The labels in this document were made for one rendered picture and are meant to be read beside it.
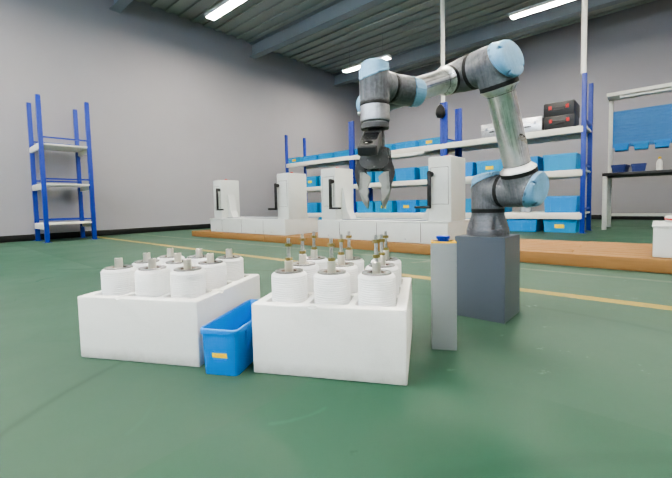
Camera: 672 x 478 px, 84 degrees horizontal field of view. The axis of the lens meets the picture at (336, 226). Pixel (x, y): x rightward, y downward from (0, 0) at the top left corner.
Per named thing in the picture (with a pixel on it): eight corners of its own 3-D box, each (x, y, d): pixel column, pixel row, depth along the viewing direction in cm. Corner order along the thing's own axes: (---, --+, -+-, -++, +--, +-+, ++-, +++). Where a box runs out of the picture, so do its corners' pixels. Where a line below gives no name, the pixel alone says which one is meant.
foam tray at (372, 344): (301, 324, 134) (300, 274, 133) (412, 330, 125) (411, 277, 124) (253, 372, 96) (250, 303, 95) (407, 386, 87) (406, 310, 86)
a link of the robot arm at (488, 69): (515, 200, 138) (479, 49, 125) (556, 199, 125) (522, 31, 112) (496, 213, 133) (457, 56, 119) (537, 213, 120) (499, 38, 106)
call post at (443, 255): (431, 340, 115) (430, 240, 113) (454, 342, 114) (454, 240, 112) (431, 349, 108) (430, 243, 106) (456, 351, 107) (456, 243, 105)
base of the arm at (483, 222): (475, 232, 151) (475, 208, 150) (515, 234, 141) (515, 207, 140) (459, 235, 139) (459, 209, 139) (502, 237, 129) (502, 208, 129)
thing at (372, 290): (390, 352, 89) (388, 278, 88) (353, 346, 94) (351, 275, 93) (401, 339, 98) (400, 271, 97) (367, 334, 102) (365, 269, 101)
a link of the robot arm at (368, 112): (388, 101, 89) (354, 104, 91) (388, 120, 89) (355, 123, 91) (391, 109, 96) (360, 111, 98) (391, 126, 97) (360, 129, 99)
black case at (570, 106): (550, 122, 514) (550, 109, 513) (579, 118, 491) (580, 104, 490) (542, 117, 483) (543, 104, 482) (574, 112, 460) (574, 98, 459)
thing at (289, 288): (293, 346, 95) (291, 276, 93) (265, 339, 100) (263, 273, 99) (315, 334, 103) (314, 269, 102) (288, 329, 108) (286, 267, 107)
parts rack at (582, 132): (306, 223, 865) (304, 138, 853) (593, 229, 503) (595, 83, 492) (285, 224, 817) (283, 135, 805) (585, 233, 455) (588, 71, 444)
